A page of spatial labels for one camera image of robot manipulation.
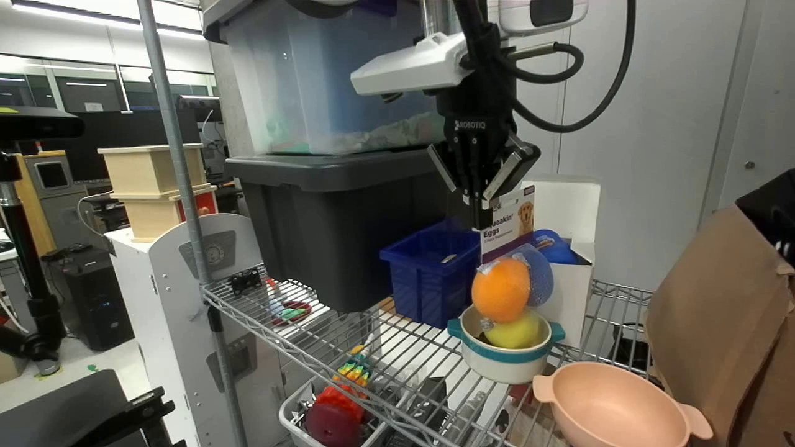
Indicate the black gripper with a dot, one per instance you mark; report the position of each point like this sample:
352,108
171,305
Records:
479,112

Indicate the orange round sponge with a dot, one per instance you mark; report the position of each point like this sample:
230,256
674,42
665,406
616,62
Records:
499,288

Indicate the yellow round sponge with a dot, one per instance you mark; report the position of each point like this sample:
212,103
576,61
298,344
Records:
513,333

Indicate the white bowl teal band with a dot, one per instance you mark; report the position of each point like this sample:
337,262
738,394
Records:
506,362

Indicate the white cardboard box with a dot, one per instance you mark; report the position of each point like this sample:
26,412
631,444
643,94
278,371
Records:
571,207

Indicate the blue round object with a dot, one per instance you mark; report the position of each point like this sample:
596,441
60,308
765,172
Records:
564,249

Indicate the blue plastic bin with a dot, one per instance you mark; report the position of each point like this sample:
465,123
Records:
422,288

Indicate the dark grey storage tote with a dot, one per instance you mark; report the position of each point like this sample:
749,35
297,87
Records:
332,238

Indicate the clear plastic storage tote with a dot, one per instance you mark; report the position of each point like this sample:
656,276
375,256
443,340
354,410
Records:
313,91

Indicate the rainbow striped toy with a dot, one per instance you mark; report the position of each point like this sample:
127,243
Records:
354,371

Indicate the red green small toy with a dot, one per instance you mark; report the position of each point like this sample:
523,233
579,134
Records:
289,313

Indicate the black binder clip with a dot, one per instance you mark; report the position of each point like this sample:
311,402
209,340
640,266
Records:
247,281

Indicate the brown paper bag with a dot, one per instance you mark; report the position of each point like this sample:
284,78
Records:
722,324

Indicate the red round object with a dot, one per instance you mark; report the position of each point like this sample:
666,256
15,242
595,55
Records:
333,417

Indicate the beige wooden box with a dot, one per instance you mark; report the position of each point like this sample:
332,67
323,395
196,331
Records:
153,169
153,216

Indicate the white grey cabinet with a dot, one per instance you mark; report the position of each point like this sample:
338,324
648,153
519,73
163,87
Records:
164,331

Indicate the black tower case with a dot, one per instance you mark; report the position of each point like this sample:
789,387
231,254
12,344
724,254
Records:
91,298

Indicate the grey yellow machine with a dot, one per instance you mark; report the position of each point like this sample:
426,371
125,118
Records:
58,190

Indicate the black robot cart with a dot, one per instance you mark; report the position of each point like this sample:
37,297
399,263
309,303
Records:
65,412

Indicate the black camera stand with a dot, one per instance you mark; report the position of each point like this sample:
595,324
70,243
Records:
26,249

